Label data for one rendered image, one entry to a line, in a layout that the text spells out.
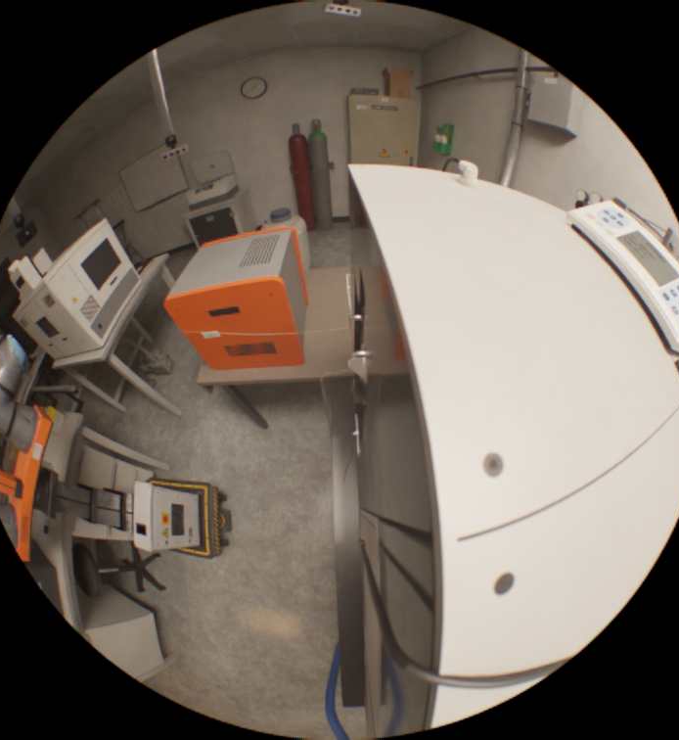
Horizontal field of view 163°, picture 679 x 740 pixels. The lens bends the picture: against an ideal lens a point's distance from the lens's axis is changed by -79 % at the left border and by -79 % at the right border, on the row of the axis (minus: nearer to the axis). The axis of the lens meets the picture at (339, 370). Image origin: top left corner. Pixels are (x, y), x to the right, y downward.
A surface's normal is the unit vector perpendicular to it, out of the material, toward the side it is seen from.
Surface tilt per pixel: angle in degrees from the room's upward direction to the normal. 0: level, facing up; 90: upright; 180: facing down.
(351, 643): 0
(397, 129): 90
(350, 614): 0
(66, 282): 90
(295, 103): 90
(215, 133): 90
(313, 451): 0
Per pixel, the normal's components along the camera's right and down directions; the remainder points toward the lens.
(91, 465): 1.00, -0.05
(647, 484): -0.04, -0.53
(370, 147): 0.04, 0.85
